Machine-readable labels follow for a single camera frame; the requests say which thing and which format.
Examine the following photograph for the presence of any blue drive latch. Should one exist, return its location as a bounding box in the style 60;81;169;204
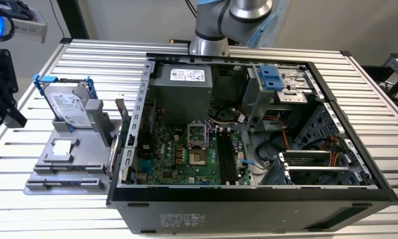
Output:
257;65;282;92

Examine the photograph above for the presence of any orange yellow wire bundle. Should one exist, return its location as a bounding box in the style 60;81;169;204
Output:
328;135;342;168

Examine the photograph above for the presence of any metal socket cover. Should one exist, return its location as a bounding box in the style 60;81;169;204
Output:
186;121;209;148

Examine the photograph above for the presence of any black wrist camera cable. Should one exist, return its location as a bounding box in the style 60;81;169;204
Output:
0;4;16;43

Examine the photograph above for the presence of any black frame post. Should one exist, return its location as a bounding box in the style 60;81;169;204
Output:
54;0;90;40

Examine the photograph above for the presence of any CPU socket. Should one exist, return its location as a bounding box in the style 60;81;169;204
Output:
189;148;209;167

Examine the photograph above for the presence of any hard disk in blue carrier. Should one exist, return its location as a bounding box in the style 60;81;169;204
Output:
32;74;98;131

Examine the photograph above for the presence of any blue data wire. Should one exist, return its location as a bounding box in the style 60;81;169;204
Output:
240;158;270;170

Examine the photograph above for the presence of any grey parts rack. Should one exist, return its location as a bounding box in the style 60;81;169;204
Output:
22;98;130;196

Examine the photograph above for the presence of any green motherboard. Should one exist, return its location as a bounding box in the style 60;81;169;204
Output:
134;125;253;186

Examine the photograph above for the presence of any metal disk bay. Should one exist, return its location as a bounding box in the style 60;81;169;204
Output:
261;139;375;186

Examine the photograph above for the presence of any graphics card with metal bracket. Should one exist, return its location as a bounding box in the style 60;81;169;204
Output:
106;98;133;178

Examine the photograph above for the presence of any black open PC case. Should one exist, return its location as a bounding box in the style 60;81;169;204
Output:
105;52;398;235

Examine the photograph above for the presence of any grey white wrist camera box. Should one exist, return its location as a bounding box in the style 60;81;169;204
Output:
0;0;49;45

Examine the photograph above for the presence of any grey power supply unit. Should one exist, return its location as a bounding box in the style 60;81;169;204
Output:
149;63;214;125

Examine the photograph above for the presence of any perforated metal panel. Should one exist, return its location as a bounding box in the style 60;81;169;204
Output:
293;103;348;150

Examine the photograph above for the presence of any thin orange wire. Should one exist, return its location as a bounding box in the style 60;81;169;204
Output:
281;126;290;150

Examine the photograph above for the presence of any blue expansion slot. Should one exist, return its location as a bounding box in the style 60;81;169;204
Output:
138;160;154;175

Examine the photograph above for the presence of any silver CPU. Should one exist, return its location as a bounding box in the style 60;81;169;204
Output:
52;140;73;155

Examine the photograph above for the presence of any black round fan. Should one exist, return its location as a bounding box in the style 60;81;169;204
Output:
214;106;241;122

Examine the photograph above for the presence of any grey metal drive cage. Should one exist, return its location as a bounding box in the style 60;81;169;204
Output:
240;63;322;131

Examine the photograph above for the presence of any black RAM slot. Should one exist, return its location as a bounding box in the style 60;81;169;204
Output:
216;128;226;185
229;128;240;185
225;128;236;185
220;128;232;185

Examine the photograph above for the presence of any black looped wire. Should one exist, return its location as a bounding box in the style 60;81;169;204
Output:
254;138;286;168

